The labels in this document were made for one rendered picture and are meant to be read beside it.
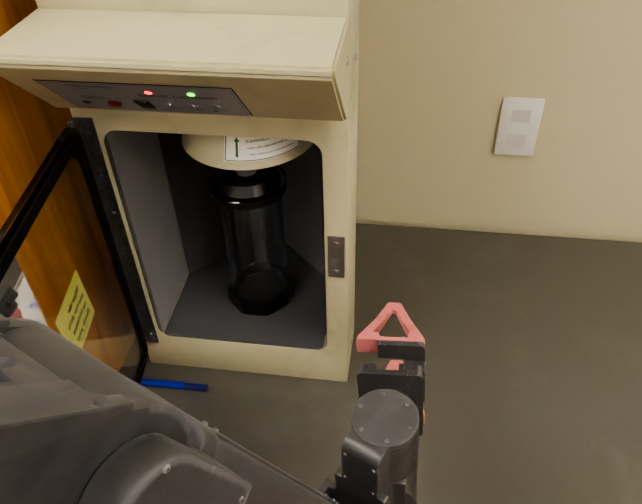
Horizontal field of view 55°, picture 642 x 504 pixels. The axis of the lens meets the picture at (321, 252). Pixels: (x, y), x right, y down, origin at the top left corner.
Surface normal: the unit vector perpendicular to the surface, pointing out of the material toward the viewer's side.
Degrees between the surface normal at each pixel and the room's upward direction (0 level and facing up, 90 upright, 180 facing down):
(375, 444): 3
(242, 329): 0
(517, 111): 90
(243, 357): 90
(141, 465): 8
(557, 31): 90
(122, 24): 0
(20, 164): 90
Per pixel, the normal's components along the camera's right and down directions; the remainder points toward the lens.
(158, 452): 0.20, -0.93
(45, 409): 0.32, -0.94
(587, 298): -0.03, -0.75
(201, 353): -0.14, 0.66
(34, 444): 0.81, 0.33
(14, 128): 0.99, 0.07
